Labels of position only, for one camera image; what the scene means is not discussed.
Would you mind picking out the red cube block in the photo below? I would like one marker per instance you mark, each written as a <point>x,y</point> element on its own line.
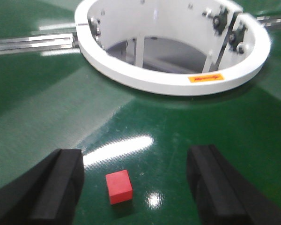
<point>119,187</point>

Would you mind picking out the metal conveyor seam rollers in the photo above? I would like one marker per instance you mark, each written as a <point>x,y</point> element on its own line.
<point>46,42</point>

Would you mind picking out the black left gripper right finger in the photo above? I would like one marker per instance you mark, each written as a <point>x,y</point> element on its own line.
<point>222,195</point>

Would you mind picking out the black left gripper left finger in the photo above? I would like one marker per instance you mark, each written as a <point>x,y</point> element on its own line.
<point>47,194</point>

